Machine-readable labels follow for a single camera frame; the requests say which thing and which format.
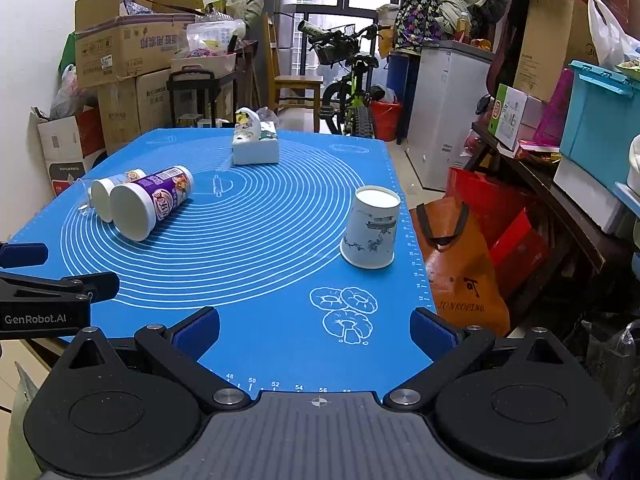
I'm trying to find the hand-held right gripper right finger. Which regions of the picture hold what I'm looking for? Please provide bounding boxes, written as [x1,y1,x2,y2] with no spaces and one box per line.
[382,306,577,409]

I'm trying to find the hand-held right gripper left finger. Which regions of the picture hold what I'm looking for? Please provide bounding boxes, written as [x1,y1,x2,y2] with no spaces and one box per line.
[61,306,252,412]

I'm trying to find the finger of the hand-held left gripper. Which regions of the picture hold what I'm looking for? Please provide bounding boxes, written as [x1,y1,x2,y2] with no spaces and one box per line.
[0,271,121,306]
[0,242,50,270]

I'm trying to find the upside-down white paper cup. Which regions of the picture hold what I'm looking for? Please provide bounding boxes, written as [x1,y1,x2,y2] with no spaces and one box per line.
[339,185,403,270]

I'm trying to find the clear plastic cup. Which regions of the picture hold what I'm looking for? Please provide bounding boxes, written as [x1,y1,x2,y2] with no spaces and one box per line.
[75,177,96,217]

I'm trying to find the small white plastic cup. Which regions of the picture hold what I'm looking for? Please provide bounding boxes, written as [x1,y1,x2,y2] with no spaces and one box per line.
[90,169,147,224]

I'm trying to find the purple label plastic cup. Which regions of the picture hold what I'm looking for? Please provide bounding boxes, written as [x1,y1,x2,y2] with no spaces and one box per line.
[109,165,195,243]

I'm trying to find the orange shopping bag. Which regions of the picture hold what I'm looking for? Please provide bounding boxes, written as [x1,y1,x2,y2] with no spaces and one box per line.
[409,197,511,339]

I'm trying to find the blue silicone baking mat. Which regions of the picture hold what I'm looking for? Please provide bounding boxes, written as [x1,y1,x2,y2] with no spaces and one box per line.
[9,127,437,403]

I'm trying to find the red and white cardboard box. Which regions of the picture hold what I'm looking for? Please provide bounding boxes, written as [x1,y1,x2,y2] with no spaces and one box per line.
[37,106,107,197]

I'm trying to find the red gift box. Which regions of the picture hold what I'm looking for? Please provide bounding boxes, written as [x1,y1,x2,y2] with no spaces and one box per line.
[487,209,551,302]

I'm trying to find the red paper bag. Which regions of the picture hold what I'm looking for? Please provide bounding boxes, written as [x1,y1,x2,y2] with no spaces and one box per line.
[446,167,522,252]

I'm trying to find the plain brown cardboard box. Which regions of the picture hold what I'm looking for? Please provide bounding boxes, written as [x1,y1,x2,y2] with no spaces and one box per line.
[97,67,174,155]

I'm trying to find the dark wooden side table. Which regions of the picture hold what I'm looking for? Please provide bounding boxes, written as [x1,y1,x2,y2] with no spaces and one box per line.
[469,121,640,321]

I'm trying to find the white tissue box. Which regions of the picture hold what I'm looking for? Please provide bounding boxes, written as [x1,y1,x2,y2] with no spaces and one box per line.
[231,121,281,166]

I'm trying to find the white foam box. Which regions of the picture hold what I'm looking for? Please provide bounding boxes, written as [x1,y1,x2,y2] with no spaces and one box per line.
[552,157,627,234]

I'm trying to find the black utility cart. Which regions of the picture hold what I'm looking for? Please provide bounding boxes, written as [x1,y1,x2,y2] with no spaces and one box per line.
[166,66,239,129]

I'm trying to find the crumpled printed packet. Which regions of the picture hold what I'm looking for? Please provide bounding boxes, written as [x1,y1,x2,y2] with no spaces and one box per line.
[234,107,262,143]

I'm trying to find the red plastic bucket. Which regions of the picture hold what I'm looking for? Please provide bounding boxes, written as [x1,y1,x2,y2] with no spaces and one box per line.
[369,99,403,142]

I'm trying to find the large open cardboard box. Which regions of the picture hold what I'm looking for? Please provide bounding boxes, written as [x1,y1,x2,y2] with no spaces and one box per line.
[73,0,207,90]

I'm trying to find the green and white carton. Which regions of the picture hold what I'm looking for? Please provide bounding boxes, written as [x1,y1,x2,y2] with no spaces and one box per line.
[487,83,544,152]

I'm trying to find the white plastic tray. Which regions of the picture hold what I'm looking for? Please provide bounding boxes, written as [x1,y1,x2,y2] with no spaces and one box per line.
[170,52,237,79]

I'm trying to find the black and green bicycle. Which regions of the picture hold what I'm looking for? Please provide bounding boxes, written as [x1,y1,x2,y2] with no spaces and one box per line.
[297,19,397,139]

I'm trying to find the pink flat box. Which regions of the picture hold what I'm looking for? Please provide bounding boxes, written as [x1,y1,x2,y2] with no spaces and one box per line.
[532,67,575,147]

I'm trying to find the wooden chair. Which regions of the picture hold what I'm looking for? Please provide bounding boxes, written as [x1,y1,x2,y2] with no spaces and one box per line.
[262,12,325,134]

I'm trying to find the teal plastic storage box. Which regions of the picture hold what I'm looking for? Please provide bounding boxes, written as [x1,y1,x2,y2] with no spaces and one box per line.
[558,60,640,189]

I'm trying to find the clear plastic bags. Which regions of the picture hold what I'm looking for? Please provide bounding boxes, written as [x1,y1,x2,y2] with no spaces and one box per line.
[185,12,247,57]

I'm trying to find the tall brown cardboard box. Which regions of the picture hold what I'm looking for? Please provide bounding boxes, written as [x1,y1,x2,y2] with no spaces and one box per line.
[513,0,601,104]

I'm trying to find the floral cloth bundle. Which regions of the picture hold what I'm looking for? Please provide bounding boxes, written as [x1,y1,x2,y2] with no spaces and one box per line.
[394,0,447,54]

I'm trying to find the beige curtain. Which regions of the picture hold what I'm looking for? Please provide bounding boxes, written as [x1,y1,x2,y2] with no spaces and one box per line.
[209,0,287,46]

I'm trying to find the white plastic bag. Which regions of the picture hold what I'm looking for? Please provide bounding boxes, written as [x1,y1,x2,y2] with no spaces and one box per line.
[587,0,640,73]

